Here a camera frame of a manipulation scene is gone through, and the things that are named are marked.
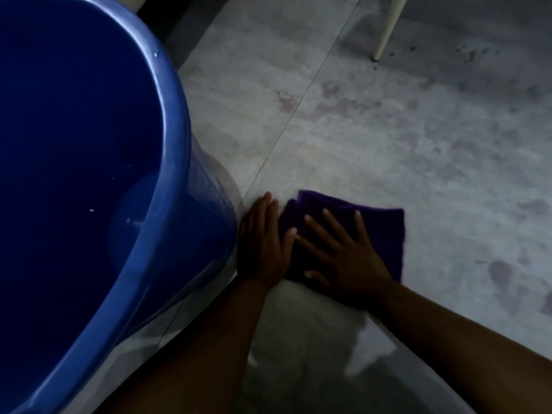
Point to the person's left hand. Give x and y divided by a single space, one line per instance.
261 250

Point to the person's right hand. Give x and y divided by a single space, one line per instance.
349 267

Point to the person's right middle finger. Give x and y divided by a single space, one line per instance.
321 232

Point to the person's right thumb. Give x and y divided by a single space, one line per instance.
315 276

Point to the person's left thumb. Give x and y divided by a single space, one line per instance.
290 241

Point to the person's left middle finger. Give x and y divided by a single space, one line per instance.
263 206

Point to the person's right little finger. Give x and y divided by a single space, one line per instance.
361 230

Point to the purple cleaning cloth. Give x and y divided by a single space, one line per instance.
384 237

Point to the person's right forearm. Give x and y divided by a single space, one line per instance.
465 353

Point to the person's left forearm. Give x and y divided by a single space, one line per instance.
202 353

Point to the large blue plastic bucket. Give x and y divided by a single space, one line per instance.
86 146

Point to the white chair leg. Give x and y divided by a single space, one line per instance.
388 25

